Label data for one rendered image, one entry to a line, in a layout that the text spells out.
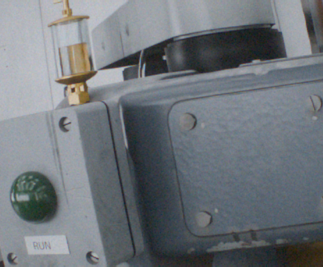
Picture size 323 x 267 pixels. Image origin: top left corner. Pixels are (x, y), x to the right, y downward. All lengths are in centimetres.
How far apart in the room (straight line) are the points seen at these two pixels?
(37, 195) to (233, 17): 21
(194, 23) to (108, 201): 18
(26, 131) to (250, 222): 13
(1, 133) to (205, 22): 18
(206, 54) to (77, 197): 17
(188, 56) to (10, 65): 642
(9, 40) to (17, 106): 58
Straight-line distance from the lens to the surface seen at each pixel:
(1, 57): 705
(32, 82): 685
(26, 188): 44
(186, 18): 58
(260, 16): 59
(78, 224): 44
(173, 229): 48
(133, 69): 96
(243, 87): 45
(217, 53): 57
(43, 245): 46
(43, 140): 45
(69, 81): 52
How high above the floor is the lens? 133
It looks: 3 degrees down
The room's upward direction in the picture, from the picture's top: 10 degrees counter-clockwise
